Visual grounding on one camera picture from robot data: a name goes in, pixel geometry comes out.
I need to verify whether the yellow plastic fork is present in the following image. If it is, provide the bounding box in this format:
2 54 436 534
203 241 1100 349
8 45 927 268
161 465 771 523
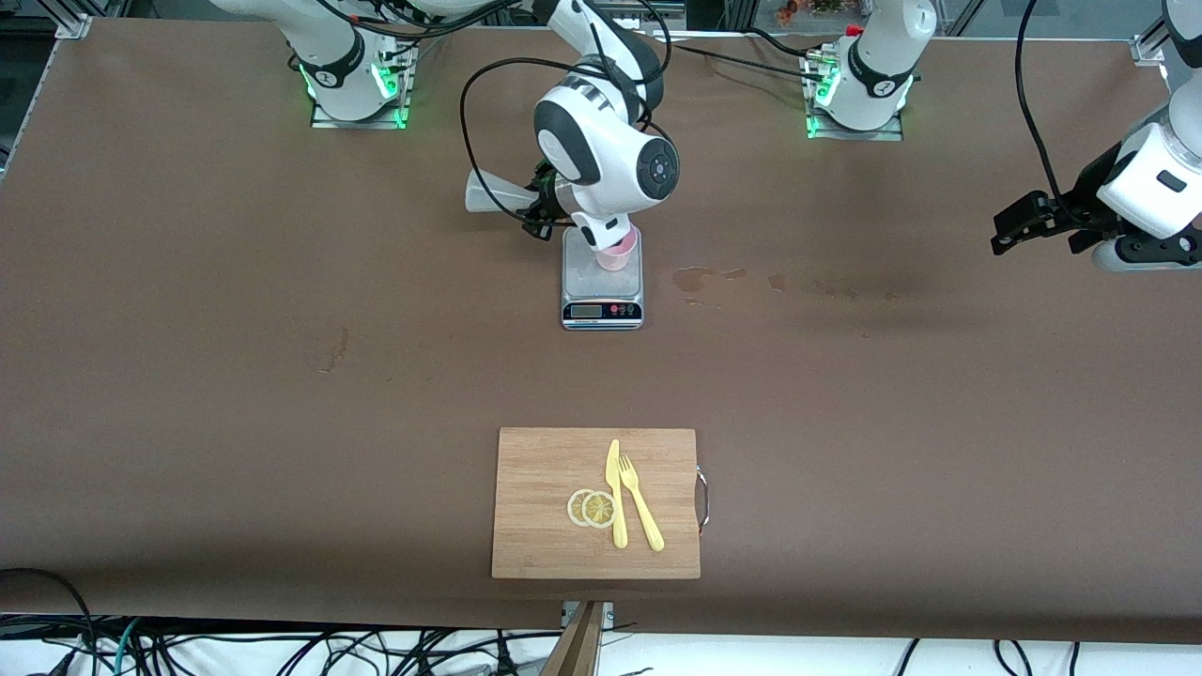
619 454 666 553

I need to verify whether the silver digital kitchen scale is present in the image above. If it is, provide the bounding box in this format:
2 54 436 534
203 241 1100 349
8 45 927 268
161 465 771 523
561 224 645 330

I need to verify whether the wooden post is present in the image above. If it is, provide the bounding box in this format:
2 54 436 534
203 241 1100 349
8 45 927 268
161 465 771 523
540 601 607 676

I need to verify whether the wooden cutting board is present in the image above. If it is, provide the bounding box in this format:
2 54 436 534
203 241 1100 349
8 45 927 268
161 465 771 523
491 427 702 580

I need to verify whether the yellow plastic knife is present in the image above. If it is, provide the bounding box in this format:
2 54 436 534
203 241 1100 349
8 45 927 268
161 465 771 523
606 438 628 549

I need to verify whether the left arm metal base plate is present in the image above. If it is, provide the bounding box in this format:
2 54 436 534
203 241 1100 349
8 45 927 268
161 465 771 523
806 47 904 142

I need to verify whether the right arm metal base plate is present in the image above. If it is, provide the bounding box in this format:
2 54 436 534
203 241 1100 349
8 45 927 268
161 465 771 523
310 42 416 130

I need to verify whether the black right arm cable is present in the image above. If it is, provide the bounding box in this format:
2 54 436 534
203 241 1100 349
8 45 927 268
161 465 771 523
459 0 673 226

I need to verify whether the clear squeeze bottle orange cap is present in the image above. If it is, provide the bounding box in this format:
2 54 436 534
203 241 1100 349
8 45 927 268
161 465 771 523
465 169 546 215

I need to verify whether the pink plastic cup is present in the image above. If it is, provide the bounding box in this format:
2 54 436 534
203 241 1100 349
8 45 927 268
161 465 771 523
593 225 640 272

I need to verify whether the black looped floor cable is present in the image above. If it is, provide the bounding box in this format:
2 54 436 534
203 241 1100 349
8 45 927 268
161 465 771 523
0 567 100 676

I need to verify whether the black base cable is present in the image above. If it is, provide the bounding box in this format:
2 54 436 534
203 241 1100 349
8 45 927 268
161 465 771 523
671 38 829 84

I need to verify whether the white power strip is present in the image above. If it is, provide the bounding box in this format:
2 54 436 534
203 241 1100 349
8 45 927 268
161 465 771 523
615 0 686 31

